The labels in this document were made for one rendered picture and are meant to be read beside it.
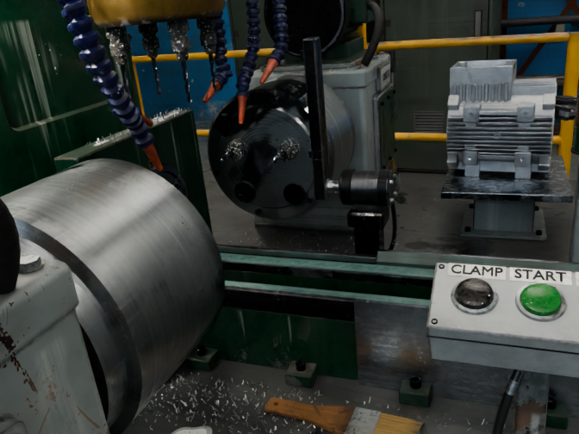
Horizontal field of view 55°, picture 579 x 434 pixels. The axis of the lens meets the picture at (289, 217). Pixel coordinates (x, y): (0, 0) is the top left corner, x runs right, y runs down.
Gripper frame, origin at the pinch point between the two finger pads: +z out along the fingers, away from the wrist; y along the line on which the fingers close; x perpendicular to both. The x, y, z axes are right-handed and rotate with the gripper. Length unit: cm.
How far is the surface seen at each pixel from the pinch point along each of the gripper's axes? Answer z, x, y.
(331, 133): 24.7, 2.5, 33.7
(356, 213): 15.4, 11.5, 45.5
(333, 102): 27.8, -0.7, 24.7
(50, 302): 18, -5, 103
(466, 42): 30, 8, -167
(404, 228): 14.3, 29.3, 9.3
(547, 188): -12.4, 13.6, 10.8
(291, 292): 18, 17, 63
